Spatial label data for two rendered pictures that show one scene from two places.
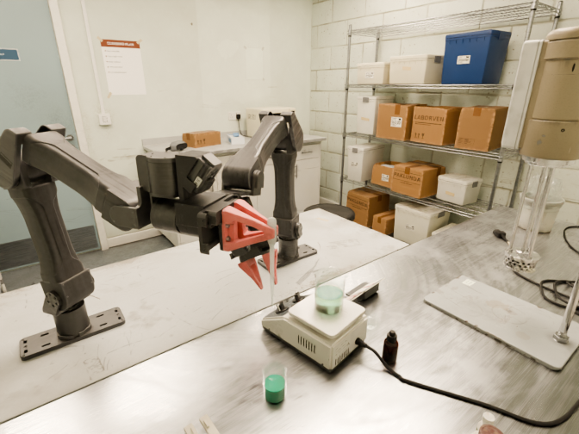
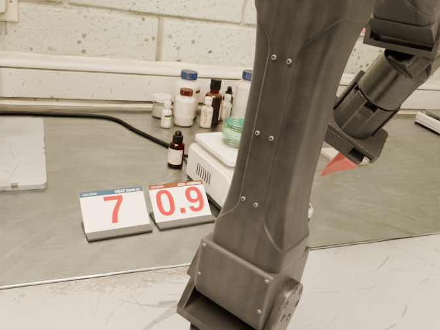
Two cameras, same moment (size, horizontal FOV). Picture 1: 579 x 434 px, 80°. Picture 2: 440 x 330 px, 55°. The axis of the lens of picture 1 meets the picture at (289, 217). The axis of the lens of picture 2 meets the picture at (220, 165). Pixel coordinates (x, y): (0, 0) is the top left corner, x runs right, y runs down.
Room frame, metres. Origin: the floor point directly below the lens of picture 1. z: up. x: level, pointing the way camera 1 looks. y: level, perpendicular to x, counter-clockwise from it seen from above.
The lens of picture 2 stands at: (1.27, 0.03, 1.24)
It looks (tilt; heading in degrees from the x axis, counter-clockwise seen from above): 24 degrees down; 192
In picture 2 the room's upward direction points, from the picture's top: 9 degrees clockwise
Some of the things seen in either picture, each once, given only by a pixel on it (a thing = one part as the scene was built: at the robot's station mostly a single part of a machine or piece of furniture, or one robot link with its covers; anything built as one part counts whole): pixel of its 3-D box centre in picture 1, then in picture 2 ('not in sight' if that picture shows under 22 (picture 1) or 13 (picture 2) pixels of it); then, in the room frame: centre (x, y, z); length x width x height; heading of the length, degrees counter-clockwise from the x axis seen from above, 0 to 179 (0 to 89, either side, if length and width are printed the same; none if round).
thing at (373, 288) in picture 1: (364, 286); (116, 211); (0.79, -0.20, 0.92); 0.09 x 0.06 x 0.04; 134
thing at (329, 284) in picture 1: (330, 292); (239, 122); (0.60, -0.08, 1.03); 0.07 x 0.06 x 0.08; 96
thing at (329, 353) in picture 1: (316, 322); (244, 176); (0.62, -0.06, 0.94); 0.22 x 0.13 x 0.08; 47
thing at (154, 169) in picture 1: (154, 188); not in sight; (0.54, 0.22, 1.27); 0.12 x 0.09 x 0.12; 70
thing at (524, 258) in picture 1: (532, 214); not in sight; (0.69, -0.52, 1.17); 0.07 x 0.07 x 0.25
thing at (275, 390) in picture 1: (274, 381); not in sight; (0.47, 0.03, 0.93); 0.04 x 0.04 x 0.06
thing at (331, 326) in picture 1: (326, 311); (240, 146); (0.60, -0.08, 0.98); 0.12 x 0.12 x 0.01; 47
